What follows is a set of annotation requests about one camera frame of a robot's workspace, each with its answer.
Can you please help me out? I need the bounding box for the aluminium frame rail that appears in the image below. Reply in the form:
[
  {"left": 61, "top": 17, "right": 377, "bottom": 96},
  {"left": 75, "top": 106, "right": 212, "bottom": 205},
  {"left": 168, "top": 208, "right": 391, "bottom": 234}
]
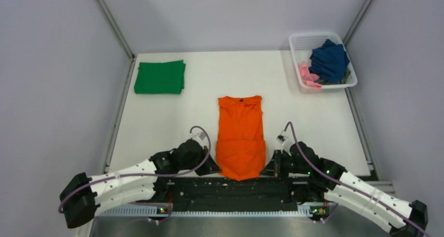
[{"left": 83, "top": 182, "right": 399, "bottom": 219}]

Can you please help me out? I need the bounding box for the orange t-shirt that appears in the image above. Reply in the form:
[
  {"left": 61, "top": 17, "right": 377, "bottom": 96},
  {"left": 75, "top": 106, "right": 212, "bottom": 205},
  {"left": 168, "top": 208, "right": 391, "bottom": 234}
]
[{"left": 216, "top": 95, "right": 267, "bottom": 181}]

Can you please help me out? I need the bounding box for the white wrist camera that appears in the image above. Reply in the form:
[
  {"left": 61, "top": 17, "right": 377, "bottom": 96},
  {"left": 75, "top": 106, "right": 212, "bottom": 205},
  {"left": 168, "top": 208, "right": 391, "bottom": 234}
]
[
  {"left": 276, "top": 133, "right": 291, "bottom": 145},
  {"left": 190, "top": 132, "right": 207, "bottom": 144}
]

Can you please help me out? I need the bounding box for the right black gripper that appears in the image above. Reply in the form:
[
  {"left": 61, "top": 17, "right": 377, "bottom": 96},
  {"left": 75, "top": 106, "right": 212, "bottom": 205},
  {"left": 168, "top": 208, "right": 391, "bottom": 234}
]
[{"left": 260, "top": 150, "right": 311, "bottom": 179}]

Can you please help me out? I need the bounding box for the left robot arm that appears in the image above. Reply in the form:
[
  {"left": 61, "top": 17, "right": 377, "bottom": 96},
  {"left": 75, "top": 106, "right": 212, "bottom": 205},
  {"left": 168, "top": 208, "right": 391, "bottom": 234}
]
[{"left": 58, "top": 139, "right": 221, "bottom": 229}]

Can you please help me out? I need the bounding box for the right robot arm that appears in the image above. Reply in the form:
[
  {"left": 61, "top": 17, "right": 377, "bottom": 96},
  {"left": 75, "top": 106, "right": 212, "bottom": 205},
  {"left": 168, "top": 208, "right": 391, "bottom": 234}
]
[{"left": 260, "top": 141, "right": 428, "bottom": 236}]

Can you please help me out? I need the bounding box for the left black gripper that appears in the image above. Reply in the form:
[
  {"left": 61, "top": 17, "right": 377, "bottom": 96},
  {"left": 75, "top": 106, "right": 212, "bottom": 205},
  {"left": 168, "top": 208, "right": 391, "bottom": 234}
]
[{"left": 179, "top": 145, "right": 222, "bottom": 176}]

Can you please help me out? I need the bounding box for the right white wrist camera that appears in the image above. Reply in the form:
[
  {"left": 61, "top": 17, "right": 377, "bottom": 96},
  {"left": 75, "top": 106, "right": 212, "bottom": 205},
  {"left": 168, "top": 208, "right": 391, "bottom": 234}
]
[{"left": 276, "top": 133, "right": 291, "bottom": 145}]

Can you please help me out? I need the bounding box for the folded green t-shirt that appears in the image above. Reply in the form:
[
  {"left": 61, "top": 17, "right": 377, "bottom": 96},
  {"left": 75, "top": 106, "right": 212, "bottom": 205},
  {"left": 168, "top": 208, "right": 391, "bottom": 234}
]
[{"left": 134, "top": 60, "right": 186, "bottom": 94}]

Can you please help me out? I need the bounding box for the dark blue t-shirt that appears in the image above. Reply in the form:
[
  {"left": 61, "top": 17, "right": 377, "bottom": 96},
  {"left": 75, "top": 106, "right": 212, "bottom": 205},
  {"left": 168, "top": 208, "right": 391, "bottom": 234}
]
[{"left": 309, "top": 39, "right": 350, "bottom": 82}]

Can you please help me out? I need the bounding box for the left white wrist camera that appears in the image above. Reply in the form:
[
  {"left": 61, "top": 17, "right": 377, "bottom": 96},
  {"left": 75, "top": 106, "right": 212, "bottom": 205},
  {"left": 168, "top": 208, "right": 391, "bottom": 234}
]
[{"left": 190, "top": 132, "right": 207, "bottom": 144}]

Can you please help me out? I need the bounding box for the pink t-shirt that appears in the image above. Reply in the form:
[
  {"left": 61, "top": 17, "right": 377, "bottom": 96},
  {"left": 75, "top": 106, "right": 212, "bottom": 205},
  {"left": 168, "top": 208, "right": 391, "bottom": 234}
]
[{"left": 298, "top": 61, "right": 322, "bottom": 88}]

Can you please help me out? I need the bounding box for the white plastic basket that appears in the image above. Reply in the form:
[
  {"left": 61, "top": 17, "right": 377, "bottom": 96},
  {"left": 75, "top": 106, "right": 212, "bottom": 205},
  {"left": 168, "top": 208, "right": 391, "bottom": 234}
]
[{"left": 288, "top": 32, "right": 358, "bottom": 93}]

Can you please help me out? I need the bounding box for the dark grey t-shirt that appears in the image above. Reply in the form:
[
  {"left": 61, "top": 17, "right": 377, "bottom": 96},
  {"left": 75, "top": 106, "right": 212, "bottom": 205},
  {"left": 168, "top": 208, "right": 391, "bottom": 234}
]
[{"left": 315, "top": 68, "right": 351, "bottom": 85}]

